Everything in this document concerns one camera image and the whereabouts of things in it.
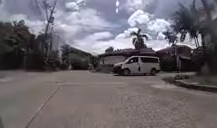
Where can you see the white minivan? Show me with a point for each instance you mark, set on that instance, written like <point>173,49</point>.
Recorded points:
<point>139,65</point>

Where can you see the concrete kerb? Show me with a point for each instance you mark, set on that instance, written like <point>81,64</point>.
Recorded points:
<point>192,84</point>

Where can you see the low house with dark roof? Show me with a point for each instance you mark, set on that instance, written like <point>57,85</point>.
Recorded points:
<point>126,56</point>

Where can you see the palm trees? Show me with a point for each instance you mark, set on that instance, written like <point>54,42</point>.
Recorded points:
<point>191,30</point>

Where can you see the dark green trees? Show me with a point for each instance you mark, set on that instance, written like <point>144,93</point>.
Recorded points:
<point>16,46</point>

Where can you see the palm tree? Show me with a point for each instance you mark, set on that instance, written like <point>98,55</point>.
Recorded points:
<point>139,39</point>

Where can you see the grey concrete road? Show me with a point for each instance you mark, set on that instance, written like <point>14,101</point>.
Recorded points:
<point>96,103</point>

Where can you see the bare tall tree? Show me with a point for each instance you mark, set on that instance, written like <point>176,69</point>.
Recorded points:
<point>49,30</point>

